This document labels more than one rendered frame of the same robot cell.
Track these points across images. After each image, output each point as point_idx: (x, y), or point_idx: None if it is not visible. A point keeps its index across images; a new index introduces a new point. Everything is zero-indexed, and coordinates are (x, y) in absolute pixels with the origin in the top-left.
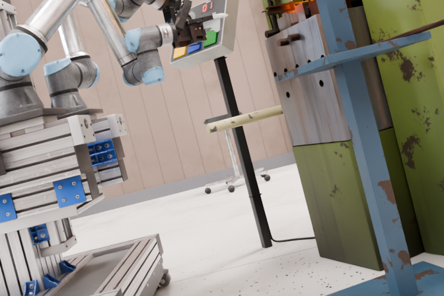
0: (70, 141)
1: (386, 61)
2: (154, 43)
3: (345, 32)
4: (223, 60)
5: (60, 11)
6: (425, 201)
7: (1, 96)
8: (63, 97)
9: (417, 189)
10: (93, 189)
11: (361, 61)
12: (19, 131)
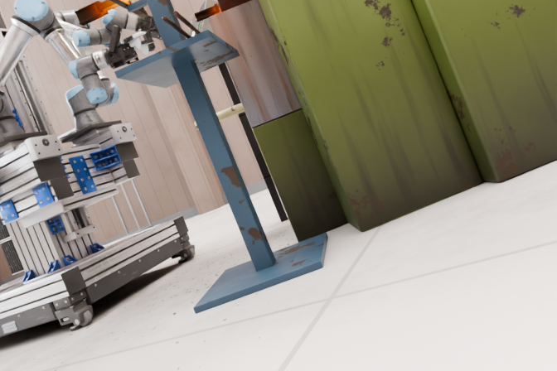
0: (29, 158)
1: (278, 47)
2: (90, 69)
3: (173, 40)
4: None
5: (4, 60)
6: (331, 175)
7: None
8: (79, 117)
9: (326, 165)
10: (61, 191)
11: (261, 51)
12: (2, 154)
